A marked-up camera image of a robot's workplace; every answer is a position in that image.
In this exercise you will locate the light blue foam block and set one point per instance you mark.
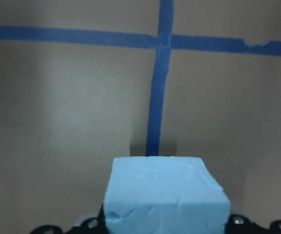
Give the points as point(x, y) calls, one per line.
point(164, 195)

